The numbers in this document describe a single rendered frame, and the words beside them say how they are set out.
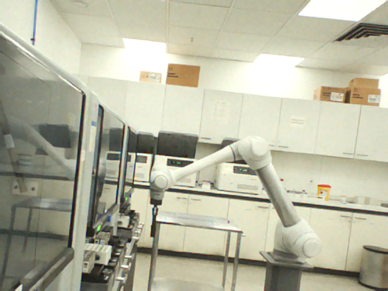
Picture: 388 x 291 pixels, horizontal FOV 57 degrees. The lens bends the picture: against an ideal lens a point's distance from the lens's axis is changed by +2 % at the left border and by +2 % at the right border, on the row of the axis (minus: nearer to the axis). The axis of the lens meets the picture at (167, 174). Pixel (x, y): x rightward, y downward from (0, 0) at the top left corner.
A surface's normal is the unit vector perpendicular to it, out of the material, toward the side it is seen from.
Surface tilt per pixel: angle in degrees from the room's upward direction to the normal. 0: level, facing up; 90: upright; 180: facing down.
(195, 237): 90
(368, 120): 90
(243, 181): 90
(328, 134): 90
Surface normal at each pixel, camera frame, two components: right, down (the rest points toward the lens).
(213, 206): 0.00, 0.05
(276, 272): -0.70, -0.04
